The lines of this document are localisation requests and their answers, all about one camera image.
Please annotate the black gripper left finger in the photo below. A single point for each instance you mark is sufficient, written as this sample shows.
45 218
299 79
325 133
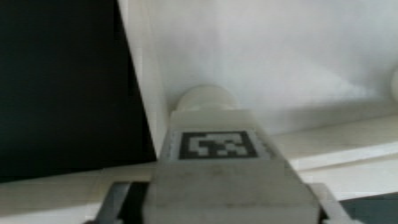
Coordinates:
121 206

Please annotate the white front fence bar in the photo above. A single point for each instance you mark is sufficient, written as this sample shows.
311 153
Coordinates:
59 200

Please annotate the white square table top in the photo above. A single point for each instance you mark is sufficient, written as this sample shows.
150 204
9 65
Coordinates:
301 54

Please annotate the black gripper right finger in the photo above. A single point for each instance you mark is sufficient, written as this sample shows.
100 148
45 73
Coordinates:
336 214

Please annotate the white table leg with tag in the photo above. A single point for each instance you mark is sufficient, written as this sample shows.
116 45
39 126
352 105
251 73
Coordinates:
224 182

